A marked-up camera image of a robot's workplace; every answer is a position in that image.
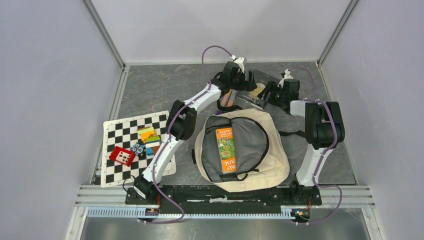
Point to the colourful block stack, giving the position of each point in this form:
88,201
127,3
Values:
150,140

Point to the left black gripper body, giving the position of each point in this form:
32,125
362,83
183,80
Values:
239,83

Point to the red calculator toy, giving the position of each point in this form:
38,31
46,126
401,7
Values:
122,156

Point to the blue robot figure toy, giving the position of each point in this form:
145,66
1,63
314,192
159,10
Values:
138,149

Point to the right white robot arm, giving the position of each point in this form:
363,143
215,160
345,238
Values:
323,130

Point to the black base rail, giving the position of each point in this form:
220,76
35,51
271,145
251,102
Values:
210,200

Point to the black book gold emblem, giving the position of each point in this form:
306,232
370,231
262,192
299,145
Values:
251,97

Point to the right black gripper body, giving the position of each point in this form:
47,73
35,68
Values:
276,95

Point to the cream canvas backpack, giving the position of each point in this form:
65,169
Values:
261,161

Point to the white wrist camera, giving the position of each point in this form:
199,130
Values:
240,61
285,76

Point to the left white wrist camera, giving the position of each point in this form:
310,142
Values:
240,61

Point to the orange treehouse book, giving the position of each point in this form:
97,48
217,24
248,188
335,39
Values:
226,149

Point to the checkered chess mat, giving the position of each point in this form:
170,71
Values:
129,145

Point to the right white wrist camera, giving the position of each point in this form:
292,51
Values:
285,76

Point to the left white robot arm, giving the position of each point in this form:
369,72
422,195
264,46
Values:
182,119

